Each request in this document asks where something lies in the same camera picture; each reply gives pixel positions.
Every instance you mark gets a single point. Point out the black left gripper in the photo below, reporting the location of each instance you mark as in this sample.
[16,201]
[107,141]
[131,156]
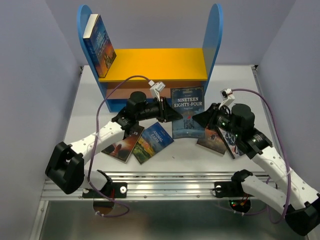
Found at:
[166,112]

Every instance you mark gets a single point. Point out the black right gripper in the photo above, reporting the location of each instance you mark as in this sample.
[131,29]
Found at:
[207,118]

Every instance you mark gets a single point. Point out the Nineteen Eighty-Four book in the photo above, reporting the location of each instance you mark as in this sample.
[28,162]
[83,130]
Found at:
[188,101]

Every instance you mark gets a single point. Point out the A Tale of Two Cities book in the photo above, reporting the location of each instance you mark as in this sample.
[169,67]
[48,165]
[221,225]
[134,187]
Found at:
[212,141]

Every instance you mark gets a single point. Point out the Little Women book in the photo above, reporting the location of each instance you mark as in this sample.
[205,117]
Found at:
[230,142]

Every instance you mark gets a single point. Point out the Jane Eyre book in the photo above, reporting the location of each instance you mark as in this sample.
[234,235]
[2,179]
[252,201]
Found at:
[98,45]

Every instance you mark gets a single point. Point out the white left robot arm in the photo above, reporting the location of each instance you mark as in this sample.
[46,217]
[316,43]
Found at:
[66,167]

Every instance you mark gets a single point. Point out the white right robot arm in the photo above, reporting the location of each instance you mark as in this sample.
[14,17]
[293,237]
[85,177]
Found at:
[298,201]

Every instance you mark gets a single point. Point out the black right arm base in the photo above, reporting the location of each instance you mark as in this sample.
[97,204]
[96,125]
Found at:
[238,200]

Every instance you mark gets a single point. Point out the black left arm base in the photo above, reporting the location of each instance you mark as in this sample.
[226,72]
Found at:
[114,191]

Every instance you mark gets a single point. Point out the Animal Farm book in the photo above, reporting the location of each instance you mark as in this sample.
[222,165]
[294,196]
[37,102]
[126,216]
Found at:
[152,140]

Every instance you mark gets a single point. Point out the blue and yellow bookshelf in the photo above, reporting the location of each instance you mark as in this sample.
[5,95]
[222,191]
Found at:
[176,67]

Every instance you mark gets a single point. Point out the Three Days to See book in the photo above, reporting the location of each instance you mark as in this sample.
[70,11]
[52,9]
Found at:
[122,149]

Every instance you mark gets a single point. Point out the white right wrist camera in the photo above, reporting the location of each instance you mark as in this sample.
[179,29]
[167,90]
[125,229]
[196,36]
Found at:
[227,97]

